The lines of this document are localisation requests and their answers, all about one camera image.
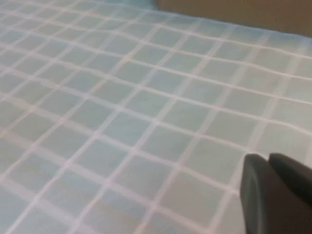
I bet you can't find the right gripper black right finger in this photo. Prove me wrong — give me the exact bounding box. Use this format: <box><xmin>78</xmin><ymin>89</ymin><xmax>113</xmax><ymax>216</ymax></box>
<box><xmin>269</xmin><ymin>152</ymin><xmax>312</xmax><ymax>219</ymax></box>

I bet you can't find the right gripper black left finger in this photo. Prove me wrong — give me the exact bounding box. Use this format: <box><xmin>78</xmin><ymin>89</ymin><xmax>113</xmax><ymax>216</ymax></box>
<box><xmin>240</xmin><ymin>153</ymin><xmax>312</xmax><ymax>234</ymax></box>

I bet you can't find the brown cardboard shoe box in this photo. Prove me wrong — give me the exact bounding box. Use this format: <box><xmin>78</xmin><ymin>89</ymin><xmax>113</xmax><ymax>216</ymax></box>
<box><xmin>156</xmin><ymin>0</ymin><xmax>312</xmax><ymax>38</ymax></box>

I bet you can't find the green white checkered tablecloth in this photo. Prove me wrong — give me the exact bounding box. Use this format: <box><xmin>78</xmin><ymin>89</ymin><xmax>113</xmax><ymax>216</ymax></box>
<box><xmin>0</xmin><ymin>0</ymin><xmax>312</xmax><ymax>234</ymax></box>

